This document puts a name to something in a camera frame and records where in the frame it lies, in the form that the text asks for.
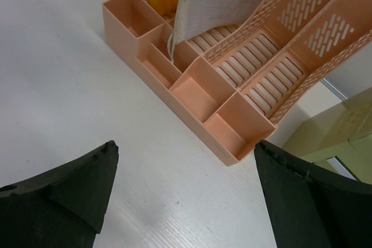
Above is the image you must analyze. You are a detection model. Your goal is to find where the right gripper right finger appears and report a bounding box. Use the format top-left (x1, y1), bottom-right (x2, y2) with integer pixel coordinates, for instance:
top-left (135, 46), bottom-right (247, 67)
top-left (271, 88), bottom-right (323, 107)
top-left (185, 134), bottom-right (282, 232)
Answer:
top-left (254, 141), bottom-right (371, 247)

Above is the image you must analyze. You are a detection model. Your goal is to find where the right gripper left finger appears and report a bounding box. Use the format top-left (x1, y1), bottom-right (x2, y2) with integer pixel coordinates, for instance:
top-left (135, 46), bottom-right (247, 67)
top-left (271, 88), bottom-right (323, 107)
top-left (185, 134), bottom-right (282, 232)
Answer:
top-left (1, 141), bottom-right (119, 247)

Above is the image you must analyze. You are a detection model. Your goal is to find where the green metal drawer box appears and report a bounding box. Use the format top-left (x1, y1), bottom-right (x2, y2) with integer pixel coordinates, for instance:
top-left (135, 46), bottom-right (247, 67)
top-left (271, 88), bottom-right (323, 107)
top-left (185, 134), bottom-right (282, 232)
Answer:
top-left (282, 88), bottom-right (371, 184)

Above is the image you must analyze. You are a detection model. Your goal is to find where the pink plastic file organizer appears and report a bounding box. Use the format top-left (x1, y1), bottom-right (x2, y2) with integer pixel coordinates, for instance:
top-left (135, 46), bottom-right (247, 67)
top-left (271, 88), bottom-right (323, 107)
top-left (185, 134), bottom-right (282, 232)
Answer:
top-left (102, 0), bottom-right (371, 166)

